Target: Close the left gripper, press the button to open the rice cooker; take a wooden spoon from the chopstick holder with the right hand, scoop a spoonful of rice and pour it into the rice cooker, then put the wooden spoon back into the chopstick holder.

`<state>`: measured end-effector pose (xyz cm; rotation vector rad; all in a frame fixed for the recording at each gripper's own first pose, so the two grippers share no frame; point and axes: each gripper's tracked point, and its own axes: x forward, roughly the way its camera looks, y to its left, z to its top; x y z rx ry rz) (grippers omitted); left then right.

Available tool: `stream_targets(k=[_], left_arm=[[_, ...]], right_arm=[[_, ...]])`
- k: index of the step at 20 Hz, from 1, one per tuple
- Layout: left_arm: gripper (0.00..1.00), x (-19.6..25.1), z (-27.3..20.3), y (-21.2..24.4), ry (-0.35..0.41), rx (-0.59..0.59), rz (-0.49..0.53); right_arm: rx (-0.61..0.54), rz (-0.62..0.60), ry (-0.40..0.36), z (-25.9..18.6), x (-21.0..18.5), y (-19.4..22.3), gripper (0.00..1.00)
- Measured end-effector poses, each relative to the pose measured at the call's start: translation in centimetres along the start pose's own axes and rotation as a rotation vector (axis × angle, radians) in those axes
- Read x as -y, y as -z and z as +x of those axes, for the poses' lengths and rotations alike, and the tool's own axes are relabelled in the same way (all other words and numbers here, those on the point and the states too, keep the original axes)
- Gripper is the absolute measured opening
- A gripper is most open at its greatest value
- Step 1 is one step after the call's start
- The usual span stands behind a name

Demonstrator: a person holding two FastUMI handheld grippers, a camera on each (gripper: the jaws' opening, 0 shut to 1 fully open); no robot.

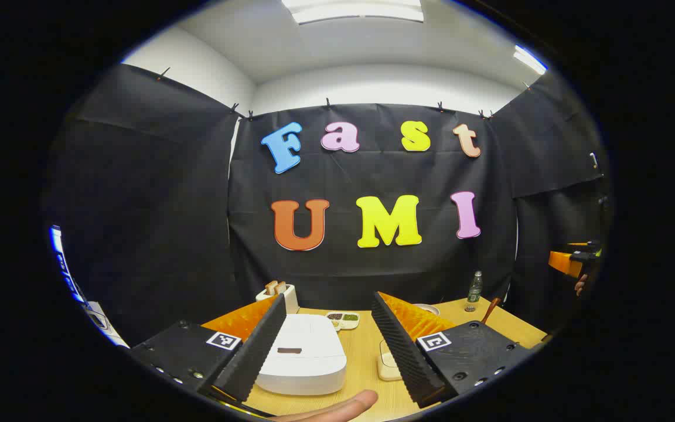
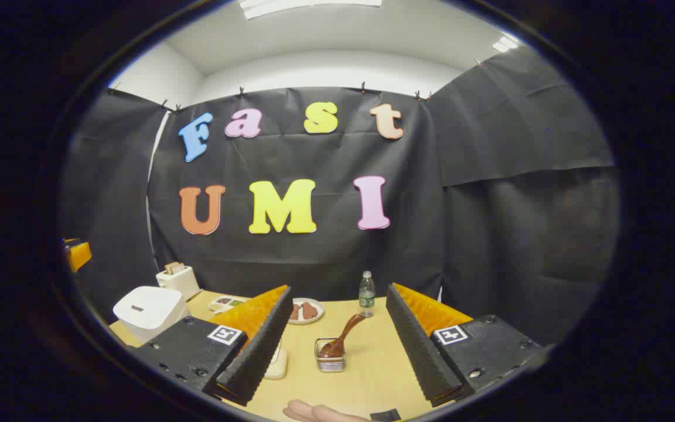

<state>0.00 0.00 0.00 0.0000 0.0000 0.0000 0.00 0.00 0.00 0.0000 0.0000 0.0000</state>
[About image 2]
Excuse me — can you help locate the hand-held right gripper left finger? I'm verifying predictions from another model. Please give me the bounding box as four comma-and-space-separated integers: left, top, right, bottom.
128, 285, 294, 407

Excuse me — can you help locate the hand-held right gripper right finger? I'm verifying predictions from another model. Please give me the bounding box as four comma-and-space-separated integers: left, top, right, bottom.
386, 283, 549, 408

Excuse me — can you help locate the clear rice container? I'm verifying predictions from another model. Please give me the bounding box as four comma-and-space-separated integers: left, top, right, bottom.
263, 346, 288, 380

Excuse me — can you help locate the metal wire chopstick holder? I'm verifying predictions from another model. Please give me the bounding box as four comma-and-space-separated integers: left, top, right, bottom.
315, 338, 347, 373

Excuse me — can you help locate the brown wooden spoon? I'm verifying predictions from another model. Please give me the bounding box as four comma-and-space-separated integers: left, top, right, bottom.
318, 314, 367, 359

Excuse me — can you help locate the white rice cooker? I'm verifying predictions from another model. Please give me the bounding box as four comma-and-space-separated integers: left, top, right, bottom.
113, 286, 189, 343

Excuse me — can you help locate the white divided sauce dish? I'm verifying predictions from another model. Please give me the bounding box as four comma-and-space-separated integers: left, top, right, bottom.
207, 295, 250, 313

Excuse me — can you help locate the white plate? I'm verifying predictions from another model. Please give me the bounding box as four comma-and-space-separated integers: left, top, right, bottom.
289, 298, 325, 325

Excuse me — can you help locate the clear plastic water bottle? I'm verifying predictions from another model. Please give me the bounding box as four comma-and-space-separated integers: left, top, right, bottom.
359, 271, 376, 318

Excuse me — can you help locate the white toaster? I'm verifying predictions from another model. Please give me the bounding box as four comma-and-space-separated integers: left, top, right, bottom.
156, 262, 202, 301

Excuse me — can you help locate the black backdrop cloth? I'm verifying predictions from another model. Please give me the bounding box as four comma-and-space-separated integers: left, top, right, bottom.
59, 46, 619, 346

